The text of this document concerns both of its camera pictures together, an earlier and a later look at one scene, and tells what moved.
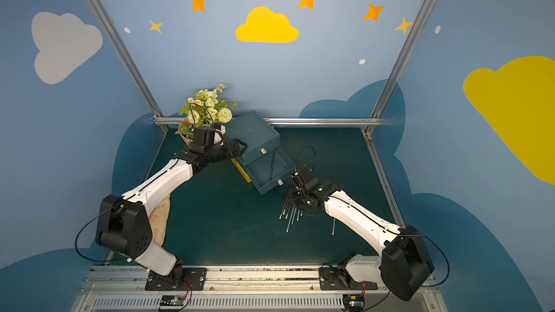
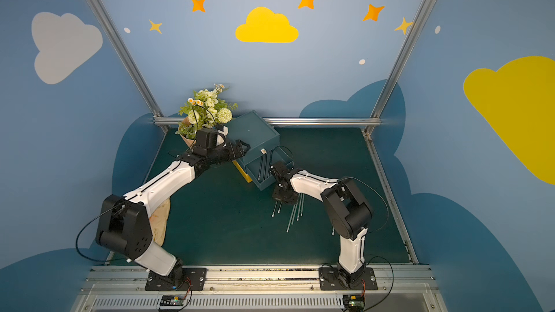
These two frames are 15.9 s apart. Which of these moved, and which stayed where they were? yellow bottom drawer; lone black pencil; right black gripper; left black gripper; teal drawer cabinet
Moved: lone black pencil; right black gripper
Stayed: left black gripper; teal drawer cabinet; yellow bottom drawer
